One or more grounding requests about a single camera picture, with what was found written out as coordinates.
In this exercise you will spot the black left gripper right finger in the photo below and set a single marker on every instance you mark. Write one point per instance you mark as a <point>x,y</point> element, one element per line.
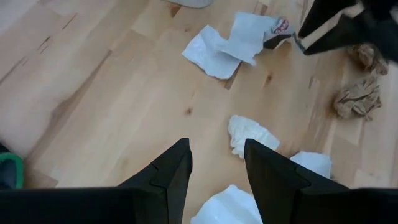
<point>311,205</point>

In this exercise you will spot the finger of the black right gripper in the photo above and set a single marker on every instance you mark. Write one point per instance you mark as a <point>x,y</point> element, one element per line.
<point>323,12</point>
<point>348,34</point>

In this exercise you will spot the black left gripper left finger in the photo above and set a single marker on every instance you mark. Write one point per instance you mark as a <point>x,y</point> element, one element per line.
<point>93,207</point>

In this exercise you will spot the white tissue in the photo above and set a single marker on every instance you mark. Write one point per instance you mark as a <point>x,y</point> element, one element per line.
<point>248,132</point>
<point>227,207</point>
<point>314,163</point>

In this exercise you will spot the dark printed snack wrapper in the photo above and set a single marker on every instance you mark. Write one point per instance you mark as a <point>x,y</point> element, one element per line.
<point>280,29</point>

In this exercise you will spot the torn white paper sheet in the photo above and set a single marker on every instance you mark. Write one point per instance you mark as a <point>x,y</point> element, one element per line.
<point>217,56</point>

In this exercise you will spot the white plastic trash bin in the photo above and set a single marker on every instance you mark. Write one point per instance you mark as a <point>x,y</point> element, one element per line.
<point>192,3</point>

